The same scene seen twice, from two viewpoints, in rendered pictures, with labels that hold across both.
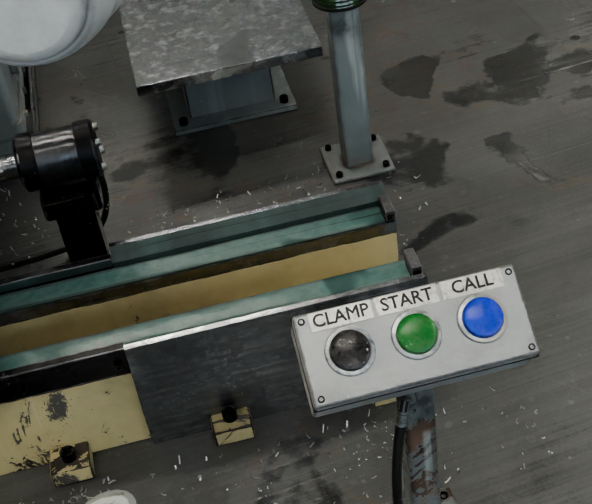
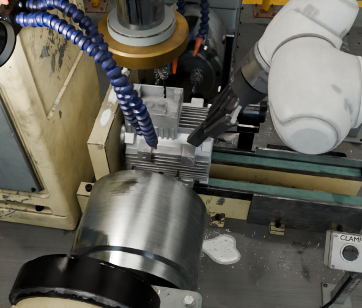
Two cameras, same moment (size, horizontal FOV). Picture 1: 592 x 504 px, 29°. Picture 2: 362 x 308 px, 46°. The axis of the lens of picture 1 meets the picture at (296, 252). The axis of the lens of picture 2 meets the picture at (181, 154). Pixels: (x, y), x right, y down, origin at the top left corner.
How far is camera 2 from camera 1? 28 cm
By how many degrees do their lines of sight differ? 15
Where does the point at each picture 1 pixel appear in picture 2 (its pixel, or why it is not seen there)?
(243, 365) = (290, 212)
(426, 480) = (348, 289)
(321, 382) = (335, 260)
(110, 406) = (238, 207)
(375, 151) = (358, 132)
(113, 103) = not seen: hidden behind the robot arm
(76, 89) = not seen: hidden behind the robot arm
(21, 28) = (307, 145)
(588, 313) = not seen: outside the picture
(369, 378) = (353, 265)
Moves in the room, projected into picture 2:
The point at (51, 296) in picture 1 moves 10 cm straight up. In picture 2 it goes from (230, 159) to (233, 134)
